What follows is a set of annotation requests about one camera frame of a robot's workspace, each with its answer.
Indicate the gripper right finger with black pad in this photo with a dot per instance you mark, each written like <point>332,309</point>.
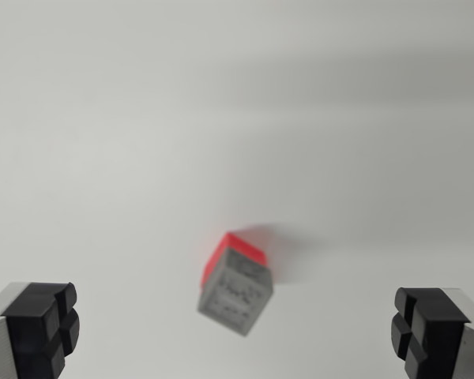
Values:
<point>438,331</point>

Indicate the grey embossed rubber cube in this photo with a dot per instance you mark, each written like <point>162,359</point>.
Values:
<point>237,294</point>

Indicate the red rubber cube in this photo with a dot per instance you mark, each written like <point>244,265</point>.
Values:
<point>231,250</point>

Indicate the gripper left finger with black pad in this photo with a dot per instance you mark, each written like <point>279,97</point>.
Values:
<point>31,327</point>

